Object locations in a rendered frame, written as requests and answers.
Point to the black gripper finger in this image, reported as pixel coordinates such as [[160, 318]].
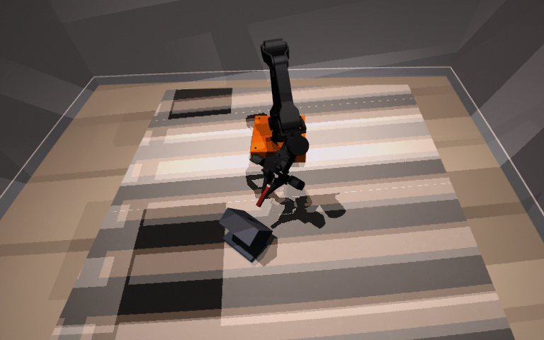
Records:
[[267, 179], [276, 184]]

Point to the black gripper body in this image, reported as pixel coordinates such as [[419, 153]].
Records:
[[284, 177]]

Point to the grey sloped panel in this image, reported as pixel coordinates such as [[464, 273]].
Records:
[[246, 234]]

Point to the dark red peg with grey band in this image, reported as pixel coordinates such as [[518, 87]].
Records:
[[262, 198]]

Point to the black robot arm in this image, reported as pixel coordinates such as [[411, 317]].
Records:
[[285, 120]]

